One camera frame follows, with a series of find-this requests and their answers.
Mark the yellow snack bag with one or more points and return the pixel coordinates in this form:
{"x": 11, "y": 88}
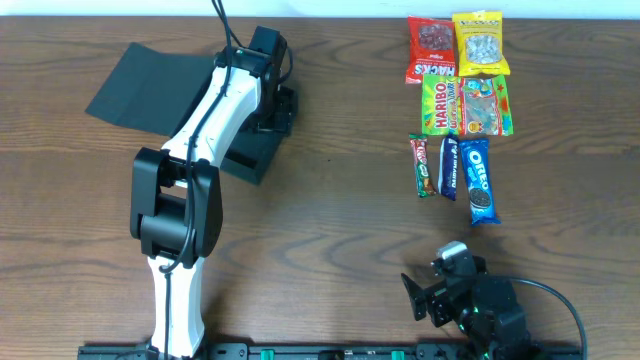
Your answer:
{"x": 479, "y": 38}

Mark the black box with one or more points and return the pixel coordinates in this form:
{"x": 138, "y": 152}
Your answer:
{"x": 156, "y": 92}

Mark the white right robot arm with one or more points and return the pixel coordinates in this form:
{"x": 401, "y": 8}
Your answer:
{"x": 484, "y": 308}

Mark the green Haribo candy bag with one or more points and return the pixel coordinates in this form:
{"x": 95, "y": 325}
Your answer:
{"x": 465, "y": 106}

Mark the blue Oreo cookie pack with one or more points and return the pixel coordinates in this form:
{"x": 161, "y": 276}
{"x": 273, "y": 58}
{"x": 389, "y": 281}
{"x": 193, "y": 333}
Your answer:
{"x": 474, "y": 156}

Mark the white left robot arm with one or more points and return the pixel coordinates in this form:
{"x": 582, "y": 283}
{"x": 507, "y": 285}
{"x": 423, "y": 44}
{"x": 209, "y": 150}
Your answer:
{"x": 176, "y": 204}

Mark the red green KitKat bar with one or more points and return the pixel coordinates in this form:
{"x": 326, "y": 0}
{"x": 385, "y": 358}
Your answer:
{"x": 418, "y": 143}

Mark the dark blue chocolate bar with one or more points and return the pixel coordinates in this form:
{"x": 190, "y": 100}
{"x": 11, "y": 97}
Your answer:
{"x": 447, "y": 182}

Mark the red Hacks candy bag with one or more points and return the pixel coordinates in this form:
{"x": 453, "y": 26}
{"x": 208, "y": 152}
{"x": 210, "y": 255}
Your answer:
{"x": 431, "y": 49}

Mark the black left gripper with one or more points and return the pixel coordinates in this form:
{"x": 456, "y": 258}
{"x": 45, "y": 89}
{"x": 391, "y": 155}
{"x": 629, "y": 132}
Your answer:
{"x": 275, "y": 118}

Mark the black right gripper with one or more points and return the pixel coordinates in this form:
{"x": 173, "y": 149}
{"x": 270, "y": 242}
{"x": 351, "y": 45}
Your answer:
{"x": 435, "y": 299}

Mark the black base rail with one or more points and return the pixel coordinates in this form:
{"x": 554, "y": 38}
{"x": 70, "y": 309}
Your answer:
{"x": 241, "y": 351}

